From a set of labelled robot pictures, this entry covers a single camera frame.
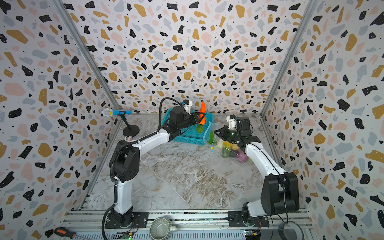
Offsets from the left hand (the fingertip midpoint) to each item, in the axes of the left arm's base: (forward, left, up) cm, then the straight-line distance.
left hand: (205, 111), depth 85 cm
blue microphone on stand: (+8, +54, -27) cm, 61 cm away
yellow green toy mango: (-12, -17, -19) cm, 28 cm away
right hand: (-9, -4, -4) cm, 11 cm away
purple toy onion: (-16, -23, -23) cm, 36 cm away
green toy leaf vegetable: (-6, -4, -18) cm, 19 cm away
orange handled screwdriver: (-52, +67, -25) cm, 88 cm away
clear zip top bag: (-9, -7, -21) cm, 24 cm away
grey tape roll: (-54, -41, -29) cm, 74 cm away
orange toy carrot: (-7, +3, -6) cm, 10 cm away
